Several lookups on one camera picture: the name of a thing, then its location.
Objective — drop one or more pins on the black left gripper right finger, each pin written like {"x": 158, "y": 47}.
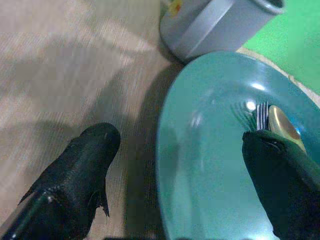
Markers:
{"x": 280, "y": 180}

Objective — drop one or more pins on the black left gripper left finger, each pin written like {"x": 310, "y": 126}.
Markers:
{"x": 75, "y": 172}

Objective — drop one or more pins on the gold metal spoon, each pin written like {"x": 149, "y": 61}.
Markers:
{"x": 283, "y": 125}

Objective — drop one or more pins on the silver metal fork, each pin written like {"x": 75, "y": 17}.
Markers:
{"x": 262, "y": 116}

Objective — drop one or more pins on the teal round plate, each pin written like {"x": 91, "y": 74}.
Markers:
{"x": 212, "y": 150}

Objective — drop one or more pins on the green placemat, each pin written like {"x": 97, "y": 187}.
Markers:
{"x": 292, "y": 42}

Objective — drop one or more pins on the grey ceramic mug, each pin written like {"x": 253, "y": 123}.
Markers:
{"x": 212, "y": 25}

